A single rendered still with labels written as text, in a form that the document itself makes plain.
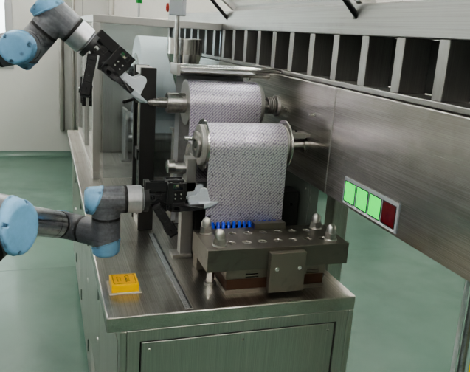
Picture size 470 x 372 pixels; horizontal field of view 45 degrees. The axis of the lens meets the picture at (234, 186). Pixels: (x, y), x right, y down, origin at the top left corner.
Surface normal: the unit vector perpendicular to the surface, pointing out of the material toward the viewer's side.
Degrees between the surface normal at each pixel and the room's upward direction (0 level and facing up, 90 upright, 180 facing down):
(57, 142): 90
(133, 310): 0
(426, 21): 90
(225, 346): 90
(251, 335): 90
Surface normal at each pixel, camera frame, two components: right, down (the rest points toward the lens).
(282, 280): 0.30, 0.26
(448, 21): -0.95, 0.02
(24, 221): 0.95, 0.09
